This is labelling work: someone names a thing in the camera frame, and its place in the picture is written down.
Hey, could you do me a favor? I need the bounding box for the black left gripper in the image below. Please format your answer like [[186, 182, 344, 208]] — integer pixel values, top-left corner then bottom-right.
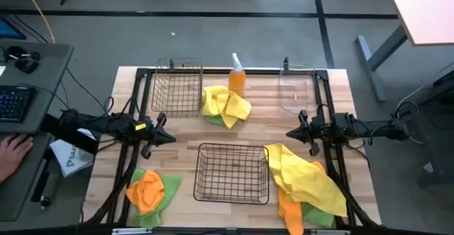
[[140, 112, 177, 160]]

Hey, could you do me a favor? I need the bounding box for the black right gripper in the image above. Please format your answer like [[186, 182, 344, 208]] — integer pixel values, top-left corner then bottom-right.
[[286, 109, 320, 157]]

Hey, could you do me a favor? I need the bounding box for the yellow microfiber towel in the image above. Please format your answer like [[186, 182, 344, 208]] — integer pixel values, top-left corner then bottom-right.
[[201, 84, 253, 130], [265, 143, 348, 217]]

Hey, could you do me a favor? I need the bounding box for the green microfiber towel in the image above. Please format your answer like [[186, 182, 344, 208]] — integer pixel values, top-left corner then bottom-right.
[[204, 115, 227, 127], [300, 201, 336, 228], [128, 167, 182, 228]]

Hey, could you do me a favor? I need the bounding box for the orange microfiber towel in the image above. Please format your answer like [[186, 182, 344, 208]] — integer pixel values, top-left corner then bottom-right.
[[126, 170, 165, 216], [277, 160, 326, 235]]

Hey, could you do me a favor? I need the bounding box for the clear plastic bin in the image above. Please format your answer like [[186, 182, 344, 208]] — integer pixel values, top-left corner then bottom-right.
[[278, 61, 319, 114]]

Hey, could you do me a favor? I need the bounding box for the orange spray bottle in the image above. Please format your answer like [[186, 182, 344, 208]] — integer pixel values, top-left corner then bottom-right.
[[228, 53, 247, 99]]

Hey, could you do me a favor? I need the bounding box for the black support beam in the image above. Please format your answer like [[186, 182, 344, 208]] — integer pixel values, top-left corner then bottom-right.
[[40, 114, 102, 155]]

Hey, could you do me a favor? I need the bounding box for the white printed paper bag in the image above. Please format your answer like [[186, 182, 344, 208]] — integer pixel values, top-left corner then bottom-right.
[[49, 128, 95, 178]]

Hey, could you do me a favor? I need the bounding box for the grey table leg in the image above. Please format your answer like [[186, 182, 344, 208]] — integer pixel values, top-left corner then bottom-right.
[[354, 24, 409, 103]]

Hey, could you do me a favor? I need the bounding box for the grey side desk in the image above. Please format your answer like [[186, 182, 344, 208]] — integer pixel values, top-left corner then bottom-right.
[[0, 41, 74, 222]]

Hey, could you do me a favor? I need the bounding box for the dark grey equipment desk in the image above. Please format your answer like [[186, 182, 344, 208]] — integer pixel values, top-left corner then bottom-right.
[[407, 62, 454, 186]]

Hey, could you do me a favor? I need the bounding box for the person's hand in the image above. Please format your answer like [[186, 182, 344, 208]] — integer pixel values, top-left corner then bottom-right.
[[0, 133, 34, 185]]

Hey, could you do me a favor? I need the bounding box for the black backlit keyboard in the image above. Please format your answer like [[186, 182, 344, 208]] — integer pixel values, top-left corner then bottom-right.
[[0, 85, 36, 124]]

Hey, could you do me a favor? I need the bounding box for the white table top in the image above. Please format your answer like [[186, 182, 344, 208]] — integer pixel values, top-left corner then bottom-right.
[[384, 0, 454, 47]]

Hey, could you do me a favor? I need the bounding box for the computer monitor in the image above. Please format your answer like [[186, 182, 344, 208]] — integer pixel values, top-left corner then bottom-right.
[[0, 14, 28, 40]]

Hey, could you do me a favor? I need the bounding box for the tall bronze wire basket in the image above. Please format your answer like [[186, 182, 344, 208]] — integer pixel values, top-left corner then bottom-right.
[[151, 57, 204, 118]]

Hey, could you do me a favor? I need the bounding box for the black metal table frame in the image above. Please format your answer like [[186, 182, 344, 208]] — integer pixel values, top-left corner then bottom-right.
[[83, 67, 382, 229]]

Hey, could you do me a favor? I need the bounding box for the wide black wire basket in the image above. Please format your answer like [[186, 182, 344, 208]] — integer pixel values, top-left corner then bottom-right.
[[193, 143, 270, 206]]

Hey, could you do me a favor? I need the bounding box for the black floor cable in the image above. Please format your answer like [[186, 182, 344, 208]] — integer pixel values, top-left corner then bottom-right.
[[60, 67, 114, 115]]

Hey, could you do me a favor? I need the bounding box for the silver metal bracket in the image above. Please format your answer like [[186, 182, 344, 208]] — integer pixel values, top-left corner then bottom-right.
[[310, 229, 351, 235], [111, 227, 153, 235]]

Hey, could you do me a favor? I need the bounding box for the black desk bracket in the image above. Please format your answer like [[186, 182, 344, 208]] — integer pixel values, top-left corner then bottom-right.
[[31, 158, 52, 203]]

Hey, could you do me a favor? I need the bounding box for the black camera clamp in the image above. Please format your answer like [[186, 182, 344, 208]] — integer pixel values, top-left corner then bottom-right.
[[3, 45, 41, 75]]

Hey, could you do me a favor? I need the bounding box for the yellow cable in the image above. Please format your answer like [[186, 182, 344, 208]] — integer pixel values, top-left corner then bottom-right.
[[17, 0, 56, 44]]

